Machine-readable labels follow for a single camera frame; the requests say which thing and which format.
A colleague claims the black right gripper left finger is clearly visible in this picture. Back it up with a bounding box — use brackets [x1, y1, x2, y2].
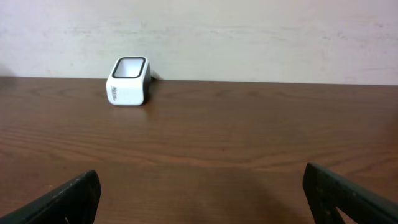
[1, 170, 101, 224]

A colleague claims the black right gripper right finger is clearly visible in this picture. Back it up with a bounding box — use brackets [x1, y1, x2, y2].
[302, 162, 397, 224]

